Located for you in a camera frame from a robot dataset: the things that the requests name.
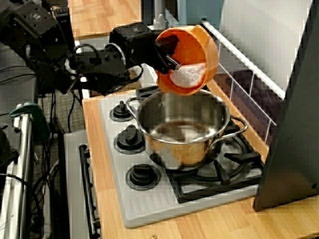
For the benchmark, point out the orange plastic toy pot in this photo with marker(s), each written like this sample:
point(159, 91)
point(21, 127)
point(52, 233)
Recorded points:
point(199, 47)

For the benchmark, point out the wooden kitchen countertop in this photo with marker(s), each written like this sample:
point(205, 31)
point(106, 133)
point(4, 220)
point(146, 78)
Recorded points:
point(224, 224)

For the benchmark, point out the dark tile backsplash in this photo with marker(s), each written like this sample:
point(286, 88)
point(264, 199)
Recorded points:
point(249, 82)

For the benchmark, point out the dark grey slanted panel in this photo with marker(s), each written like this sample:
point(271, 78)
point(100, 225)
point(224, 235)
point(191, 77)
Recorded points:
point(294, 149)

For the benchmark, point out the black stove knob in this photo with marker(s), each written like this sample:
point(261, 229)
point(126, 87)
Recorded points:
point(142, 178)
point(129, 140)
point(122, 113)

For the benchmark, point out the grey stove top plate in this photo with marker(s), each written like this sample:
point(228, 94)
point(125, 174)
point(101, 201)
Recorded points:
point(149, 206)

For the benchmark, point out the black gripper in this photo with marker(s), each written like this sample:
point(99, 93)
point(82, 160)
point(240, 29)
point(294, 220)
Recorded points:
point(147, 49)

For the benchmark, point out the toy salmon sushi piece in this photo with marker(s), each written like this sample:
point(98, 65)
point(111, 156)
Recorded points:
point(187, 76)

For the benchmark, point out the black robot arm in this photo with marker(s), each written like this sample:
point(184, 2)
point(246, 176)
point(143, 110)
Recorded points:
point(37, 27)

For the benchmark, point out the teal box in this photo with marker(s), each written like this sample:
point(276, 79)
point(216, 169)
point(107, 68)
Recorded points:
point(199, 12)

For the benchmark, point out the black burner grate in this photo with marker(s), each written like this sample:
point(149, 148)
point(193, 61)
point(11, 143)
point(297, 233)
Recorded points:
point(239, 156)

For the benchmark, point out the white toy oven cabinet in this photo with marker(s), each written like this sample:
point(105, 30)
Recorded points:
point(72, 174)

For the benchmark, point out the green clamp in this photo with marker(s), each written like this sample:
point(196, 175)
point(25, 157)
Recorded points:
point(37, 117)

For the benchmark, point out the aluminium frame rail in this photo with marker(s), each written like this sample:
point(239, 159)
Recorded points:
point(22, 161)

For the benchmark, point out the stainless steel pot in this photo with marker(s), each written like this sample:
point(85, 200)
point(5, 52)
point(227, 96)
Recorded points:
point(174, 154)

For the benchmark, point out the black equipment box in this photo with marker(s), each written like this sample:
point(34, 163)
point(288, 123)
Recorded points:
point(6, 149)

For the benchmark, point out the narrow wooden counter slab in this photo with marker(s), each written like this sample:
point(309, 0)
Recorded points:
point(104, 15)

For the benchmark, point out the grey toy faucet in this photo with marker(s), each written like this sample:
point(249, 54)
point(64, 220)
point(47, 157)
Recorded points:
point(159, 10)

